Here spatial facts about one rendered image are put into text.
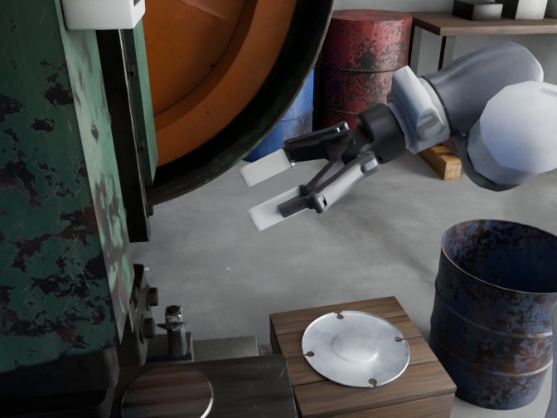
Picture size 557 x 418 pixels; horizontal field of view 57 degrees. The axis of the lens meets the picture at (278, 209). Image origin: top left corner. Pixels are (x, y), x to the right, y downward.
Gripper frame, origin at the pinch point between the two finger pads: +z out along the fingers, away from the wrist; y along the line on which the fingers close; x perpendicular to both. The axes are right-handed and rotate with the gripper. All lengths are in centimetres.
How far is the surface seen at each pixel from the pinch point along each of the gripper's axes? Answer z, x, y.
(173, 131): 9.6, 6.4, 23.6
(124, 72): 6.1, 21.3, -2.4
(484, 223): -57, -85, 84
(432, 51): -138, -101, 320
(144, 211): 13.3, 5.3, -1.7
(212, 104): 1.6, 7.6, 23.4
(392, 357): -8, -77, 38
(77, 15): 1.3, 28.2, -28.8
